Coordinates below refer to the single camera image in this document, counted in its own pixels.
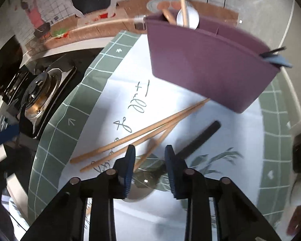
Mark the black gas stove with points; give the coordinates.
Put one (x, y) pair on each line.
(37, 93)

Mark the blue plastic spoon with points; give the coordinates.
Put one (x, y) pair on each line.
(278, 60)

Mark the green and white tablecloth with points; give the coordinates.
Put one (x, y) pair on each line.
(97, 120)

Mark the white ceramic spoon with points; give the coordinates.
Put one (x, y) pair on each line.
(193, 17)

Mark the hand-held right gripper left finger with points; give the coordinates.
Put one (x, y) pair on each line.
(129, 170)

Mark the purple utensil holder box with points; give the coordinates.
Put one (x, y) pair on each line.
(210, 67)

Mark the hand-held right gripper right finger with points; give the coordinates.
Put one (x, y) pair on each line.
(171, 170)

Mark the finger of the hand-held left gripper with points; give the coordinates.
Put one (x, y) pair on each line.
(5, 135)

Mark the wooden spoon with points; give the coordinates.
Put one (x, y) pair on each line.
(168, 16)

